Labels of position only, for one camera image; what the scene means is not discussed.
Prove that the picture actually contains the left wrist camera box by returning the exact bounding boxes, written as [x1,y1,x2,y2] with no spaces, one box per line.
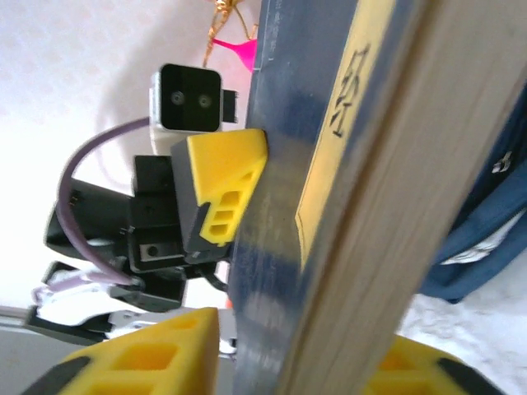
[148,63,240,143]

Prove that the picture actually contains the gold wire stand black base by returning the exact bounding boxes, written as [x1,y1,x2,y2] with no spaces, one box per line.
[201,0,260,67]

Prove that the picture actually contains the dark blue book yellow label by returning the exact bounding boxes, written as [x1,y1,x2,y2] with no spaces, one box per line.
[228,0,527,395]

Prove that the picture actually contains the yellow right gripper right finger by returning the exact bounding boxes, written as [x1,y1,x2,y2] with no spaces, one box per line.
[366,335,507,395]

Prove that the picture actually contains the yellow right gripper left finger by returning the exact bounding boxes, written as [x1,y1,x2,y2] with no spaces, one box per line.
[24,306,219,395]

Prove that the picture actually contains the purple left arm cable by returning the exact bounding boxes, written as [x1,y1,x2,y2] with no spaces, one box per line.
[57,117,152,287]

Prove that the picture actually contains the navy blue backpack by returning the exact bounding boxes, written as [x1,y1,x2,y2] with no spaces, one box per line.
[419,81,527,305]

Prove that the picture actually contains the pink plastic wine glass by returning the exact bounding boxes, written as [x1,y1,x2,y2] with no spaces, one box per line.
[212,36,259,75]

